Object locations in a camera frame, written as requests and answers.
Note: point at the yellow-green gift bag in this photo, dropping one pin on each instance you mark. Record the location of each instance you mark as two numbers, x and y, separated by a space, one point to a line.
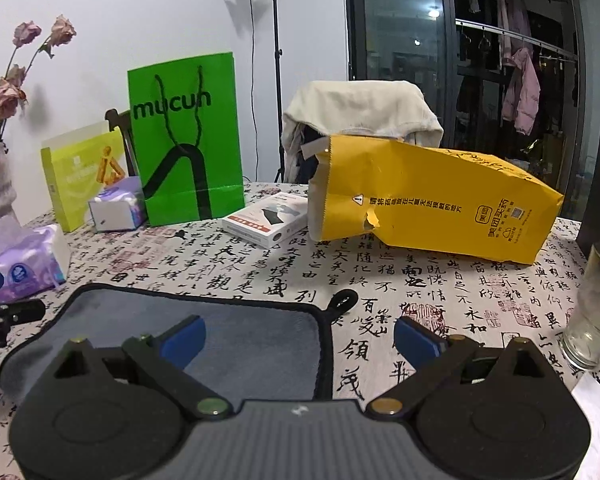
72 175

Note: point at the grey towel with black trim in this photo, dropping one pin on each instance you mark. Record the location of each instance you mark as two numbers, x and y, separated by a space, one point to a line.
260 332

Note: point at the small purple tissue pack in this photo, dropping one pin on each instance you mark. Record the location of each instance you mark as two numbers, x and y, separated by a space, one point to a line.
115 207

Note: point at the metal clothes rail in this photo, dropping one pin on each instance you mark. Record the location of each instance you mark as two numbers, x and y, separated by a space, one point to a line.
510 35

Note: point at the cream cloth on chair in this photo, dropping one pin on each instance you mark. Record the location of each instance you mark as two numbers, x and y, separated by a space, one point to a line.
360 105

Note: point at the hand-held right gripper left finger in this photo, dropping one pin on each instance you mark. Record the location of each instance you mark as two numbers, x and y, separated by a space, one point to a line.
184 341

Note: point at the dark wooden chair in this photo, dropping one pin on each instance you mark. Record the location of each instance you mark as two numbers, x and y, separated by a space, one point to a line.
117 120

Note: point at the large purple tissue pack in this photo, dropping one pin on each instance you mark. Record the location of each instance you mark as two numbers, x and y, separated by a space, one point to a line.
27 267

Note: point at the torn yellow paper bag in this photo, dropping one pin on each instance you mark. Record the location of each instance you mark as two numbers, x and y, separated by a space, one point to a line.
430 200

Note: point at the white product box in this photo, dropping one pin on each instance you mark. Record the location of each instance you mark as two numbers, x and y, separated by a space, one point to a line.
262 217

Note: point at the studio light on stand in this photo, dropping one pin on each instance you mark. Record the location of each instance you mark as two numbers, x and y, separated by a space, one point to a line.
278 70

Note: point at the green paper shopping bag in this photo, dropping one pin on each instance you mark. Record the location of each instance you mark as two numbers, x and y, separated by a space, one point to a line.
180 125

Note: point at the clear drinking glass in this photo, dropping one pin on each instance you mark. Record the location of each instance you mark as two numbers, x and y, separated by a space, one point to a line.
592 310

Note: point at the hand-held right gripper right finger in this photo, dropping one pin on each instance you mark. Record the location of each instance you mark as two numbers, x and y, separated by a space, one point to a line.
419 342

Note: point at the pink hanging jacket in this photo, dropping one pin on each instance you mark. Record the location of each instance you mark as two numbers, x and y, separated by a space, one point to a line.
525 90

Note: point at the dried pink roses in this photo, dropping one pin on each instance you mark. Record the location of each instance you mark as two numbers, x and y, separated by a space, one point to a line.
10 95

